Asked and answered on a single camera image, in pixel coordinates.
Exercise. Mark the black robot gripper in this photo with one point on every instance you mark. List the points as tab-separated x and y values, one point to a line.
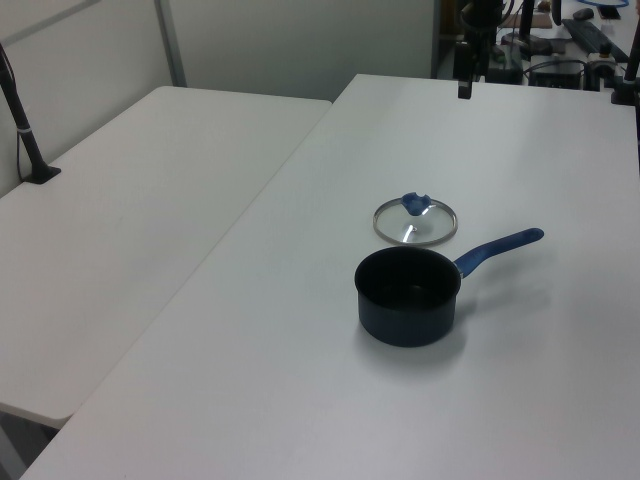
481	20

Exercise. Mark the glass lid with blue knob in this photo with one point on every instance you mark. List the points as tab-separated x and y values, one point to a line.
415	222

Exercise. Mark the black electronics box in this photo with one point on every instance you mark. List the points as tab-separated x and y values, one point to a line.
556	74

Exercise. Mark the black computer mouse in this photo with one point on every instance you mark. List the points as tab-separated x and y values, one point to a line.
583	14

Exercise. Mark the black computer keyboard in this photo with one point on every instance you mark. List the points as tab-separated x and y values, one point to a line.
592	35

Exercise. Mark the white folding side table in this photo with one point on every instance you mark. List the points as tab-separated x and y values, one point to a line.
125	215

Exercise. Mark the black camera stand with clamp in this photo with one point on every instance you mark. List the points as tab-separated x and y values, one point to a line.
629	75

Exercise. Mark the grey metal partition post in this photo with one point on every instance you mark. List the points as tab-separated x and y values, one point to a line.
171	45

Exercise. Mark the black camera stand with base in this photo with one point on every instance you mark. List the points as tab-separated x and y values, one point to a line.
25	135

